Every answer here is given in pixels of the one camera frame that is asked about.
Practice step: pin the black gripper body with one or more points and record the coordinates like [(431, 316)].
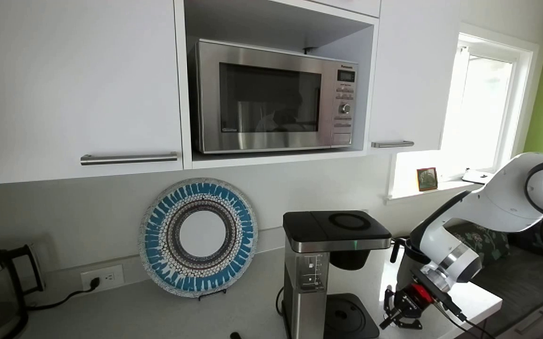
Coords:
[(410, 308)]

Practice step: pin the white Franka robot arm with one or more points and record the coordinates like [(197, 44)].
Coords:
[(505, 201)]

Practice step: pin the steel and black coffee maker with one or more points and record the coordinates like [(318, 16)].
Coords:
[(312, 276)]

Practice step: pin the dark floral cushion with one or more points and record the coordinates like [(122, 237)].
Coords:
[(476, 235)]

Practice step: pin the blue patterned decorative plate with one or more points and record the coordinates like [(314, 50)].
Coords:
[(160, 252)]

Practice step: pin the stainless steel microwave oven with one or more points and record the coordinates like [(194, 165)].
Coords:
[(273, 95)]

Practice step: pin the white upper kitchen cabinet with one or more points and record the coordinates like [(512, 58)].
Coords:
[(71, 82)]

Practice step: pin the black wrist camera red mount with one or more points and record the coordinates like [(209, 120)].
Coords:
[(418, 293)]

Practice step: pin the small dark picture frame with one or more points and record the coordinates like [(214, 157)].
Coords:
[(427, 180)]

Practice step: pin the white window frame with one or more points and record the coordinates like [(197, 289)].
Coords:
[(523, 101)]

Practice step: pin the white wall outlet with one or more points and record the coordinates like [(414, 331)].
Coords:
[(103, 278)]

